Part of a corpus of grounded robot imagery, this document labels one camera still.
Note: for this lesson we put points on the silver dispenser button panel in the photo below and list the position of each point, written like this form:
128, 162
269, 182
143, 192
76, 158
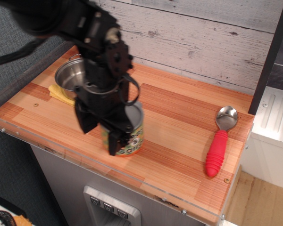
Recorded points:
106, 210

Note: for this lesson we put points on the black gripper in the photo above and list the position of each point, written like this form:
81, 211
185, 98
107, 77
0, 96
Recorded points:
95, 106

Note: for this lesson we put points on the black right upright post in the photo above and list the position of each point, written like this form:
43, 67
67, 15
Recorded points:
267, 68

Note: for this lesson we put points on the white toy sink unit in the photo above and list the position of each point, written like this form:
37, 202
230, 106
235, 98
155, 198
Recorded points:
262, 156

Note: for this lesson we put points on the grey toy fridge cabinet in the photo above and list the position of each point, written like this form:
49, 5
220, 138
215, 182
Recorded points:
68, 172

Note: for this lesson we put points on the red handled metal spoon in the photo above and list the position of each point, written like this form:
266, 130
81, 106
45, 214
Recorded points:
226, 119

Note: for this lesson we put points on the peas and carrots toy can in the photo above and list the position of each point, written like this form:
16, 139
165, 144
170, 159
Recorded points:
136, 116

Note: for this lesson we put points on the yellow cloth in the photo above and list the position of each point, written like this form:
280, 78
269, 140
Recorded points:
58, 93

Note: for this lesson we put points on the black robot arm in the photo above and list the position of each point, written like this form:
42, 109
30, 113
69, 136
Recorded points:
93, 30

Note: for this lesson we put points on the stainless steel pot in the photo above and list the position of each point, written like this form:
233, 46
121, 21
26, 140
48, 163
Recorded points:
71, 75

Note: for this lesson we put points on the orange black object bottom left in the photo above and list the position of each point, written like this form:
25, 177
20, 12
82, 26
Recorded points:
12, 215

